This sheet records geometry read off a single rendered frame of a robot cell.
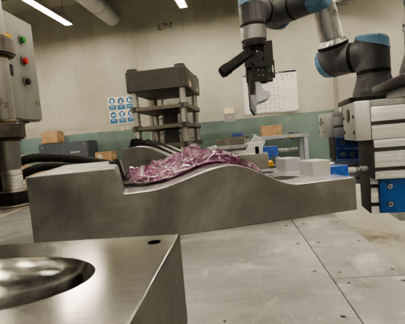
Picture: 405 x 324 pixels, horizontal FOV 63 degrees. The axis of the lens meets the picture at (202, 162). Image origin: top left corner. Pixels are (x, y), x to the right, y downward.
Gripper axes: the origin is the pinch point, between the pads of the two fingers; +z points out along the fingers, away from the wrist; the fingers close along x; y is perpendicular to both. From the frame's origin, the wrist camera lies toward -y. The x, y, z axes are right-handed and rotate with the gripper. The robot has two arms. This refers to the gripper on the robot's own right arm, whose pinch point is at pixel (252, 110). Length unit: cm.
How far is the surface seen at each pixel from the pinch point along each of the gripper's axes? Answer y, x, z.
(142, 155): -30.1, -17.8, 9.9
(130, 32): -221, 659, -247
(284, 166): 4.1, -30.5, 14.3
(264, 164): 1.0, -17.7, 14.9
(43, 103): -457, 673, -111
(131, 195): -21, -56, 14
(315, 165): 8.2, -41.1, 13.6
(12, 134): -71, -10, 1
